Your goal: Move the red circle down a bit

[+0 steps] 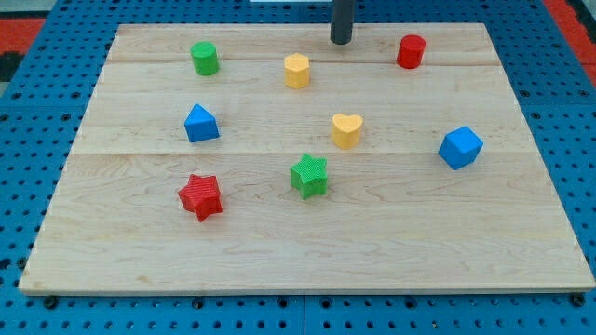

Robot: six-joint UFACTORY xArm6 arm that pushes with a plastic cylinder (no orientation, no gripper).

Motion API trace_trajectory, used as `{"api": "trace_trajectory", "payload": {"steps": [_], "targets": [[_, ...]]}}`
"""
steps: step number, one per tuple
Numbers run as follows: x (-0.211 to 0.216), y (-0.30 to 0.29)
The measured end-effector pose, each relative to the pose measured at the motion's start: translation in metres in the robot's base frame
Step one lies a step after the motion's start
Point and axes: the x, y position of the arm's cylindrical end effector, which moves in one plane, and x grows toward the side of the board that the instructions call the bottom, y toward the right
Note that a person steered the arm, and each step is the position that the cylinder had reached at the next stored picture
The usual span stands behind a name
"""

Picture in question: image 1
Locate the green star block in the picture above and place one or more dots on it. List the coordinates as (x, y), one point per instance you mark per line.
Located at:
(309, 176)

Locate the yellow heart block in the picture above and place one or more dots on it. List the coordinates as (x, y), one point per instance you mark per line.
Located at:
(346, 130)

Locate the light wooden board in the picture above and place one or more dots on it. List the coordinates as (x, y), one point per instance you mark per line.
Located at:
(396, 219)

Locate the red star block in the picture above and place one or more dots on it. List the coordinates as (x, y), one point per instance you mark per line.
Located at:
(201, 195)

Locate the yellow hexagon block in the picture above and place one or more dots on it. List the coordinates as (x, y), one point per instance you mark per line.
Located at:
(296, 70)

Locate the blue triangle block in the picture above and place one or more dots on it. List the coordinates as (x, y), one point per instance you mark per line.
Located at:
(200, 125)

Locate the green cylinder block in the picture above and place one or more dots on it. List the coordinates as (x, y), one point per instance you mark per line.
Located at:
(205, 58)

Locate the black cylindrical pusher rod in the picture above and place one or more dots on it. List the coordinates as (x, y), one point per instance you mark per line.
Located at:
(342, 20)

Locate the blue cube block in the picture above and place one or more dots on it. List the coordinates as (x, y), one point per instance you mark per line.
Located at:
(460, 147)

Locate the red cylinder block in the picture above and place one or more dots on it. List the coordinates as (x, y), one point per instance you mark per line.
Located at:
(411, 51)

